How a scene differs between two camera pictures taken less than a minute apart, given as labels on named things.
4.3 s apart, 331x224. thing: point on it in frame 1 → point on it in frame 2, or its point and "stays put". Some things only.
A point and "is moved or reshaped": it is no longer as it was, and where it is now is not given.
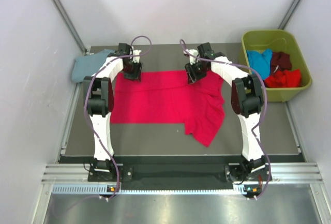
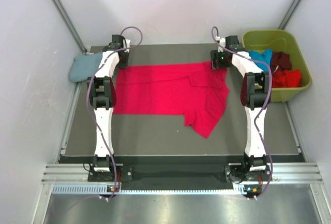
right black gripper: x=192 y=76 → x=215 y=56
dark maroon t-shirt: x=280 y=61 stays put
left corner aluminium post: x=61 y=9 stays put
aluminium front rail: x=279 y=173 stays put
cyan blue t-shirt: x=261 y=62 stays put
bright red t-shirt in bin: x=285 y=78 stays put
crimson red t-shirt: x=166 y=96 is moved or reshaped
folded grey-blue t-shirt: x=86 y=65 stays put
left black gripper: x=135 y=75 → x=124 y=64
